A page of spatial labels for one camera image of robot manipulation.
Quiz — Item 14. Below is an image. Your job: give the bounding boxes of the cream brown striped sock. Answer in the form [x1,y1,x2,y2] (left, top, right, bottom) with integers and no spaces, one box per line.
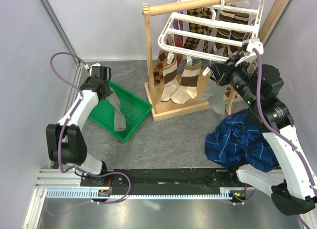
[211,10,235,54]

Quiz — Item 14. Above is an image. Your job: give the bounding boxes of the blue slotted cable duct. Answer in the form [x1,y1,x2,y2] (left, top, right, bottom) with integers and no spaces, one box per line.
[46,188,233,200]

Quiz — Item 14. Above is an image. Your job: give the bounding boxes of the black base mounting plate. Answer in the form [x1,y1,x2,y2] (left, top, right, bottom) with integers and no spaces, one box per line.
[80,167,258,190]

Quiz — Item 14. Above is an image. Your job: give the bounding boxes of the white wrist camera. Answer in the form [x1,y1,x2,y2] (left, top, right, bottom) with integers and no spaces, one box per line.
[235,38,264,67]
[89,63,111,83]

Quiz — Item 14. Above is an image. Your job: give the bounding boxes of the grey sock black stripes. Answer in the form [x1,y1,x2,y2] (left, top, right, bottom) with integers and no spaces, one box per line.
[202,78,227,115]

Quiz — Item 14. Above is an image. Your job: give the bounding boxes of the brown argyle sock left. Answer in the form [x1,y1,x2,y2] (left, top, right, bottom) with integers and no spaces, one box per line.
[153,49,168,86]

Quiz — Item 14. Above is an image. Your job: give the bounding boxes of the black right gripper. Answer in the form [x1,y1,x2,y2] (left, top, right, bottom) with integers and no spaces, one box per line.
[210,53,259,107]

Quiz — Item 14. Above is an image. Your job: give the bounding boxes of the white plastic clip hanger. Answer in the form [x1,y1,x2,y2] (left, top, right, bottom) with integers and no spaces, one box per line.
[158,0,264,63]

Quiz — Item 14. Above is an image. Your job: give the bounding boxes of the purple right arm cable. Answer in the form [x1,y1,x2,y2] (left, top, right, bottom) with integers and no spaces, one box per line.
[252,48,317,229]

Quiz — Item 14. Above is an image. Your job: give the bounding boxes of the green plastic tray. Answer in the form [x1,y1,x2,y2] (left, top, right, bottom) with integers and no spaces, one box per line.
[89,81,152,141]

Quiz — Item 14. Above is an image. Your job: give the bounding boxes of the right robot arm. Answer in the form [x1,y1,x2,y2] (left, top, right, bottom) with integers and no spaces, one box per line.
[208,55,317,216]

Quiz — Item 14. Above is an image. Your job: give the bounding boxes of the beige sock maroon purple stripes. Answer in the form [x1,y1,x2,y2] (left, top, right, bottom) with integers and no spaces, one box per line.
[160,36,199,105]

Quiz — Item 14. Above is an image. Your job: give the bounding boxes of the blue plaid shirt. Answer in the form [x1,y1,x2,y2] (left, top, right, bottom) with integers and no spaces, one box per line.
[205,109,279,172]

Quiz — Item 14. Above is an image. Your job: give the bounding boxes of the wooden clothes rack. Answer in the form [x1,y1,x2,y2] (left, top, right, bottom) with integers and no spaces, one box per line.
[142,0,290,121]

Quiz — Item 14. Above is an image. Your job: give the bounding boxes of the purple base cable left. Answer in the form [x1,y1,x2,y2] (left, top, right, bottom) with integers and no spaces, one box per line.
[46,172,131,216]

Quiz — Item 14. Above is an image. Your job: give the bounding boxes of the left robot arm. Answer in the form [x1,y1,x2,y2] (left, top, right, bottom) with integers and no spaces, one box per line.
[46,64,113,186]

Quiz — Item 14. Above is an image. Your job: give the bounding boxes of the beige sock maroon toe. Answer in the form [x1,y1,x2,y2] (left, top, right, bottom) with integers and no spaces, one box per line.
[223,86,242,116]

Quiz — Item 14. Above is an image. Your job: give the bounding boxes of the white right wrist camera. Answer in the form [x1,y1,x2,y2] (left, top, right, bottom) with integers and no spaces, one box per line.
[235,38,264,67]

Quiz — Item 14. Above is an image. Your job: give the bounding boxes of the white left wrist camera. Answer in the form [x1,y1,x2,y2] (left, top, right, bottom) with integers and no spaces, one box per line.
[89,63,111,83]

